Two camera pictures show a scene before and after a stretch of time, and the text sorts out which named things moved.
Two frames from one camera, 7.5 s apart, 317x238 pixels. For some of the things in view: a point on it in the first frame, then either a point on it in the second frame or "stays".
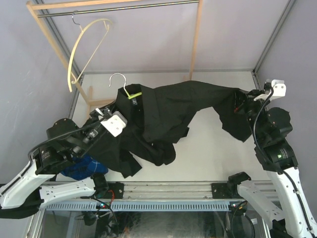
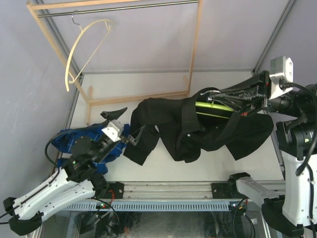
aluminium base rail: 168,190 stays
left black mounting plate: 116,190 stays
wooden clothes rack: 40,9 stays
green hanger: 129,95 → 213,109
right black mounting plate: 221,191 stays
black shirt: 156,116 → 187,133
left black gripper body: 97,114 → 106,146
